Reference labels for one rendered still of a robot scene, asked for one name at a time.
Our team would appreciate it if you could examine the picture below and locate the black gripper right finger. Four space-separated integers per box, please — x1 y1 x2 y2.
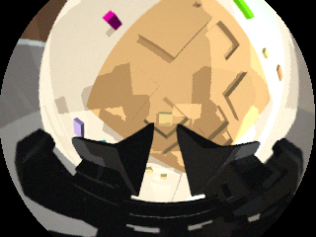
177 123 261 197

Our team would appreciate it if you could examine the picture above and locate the magenta block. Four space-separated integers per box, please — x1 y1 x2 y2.
103 11 122 31

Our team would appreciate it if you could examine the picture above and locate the purple rectangular block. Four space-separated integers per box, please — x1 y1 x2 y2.
72 118 84 137

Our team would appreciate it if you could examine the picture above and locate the green flat bar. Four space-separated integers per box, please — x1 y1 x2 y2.
232 0 254 20

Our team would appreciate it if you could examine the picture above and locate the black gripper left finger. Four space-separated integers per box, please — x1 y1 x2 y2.
71 122 154 197

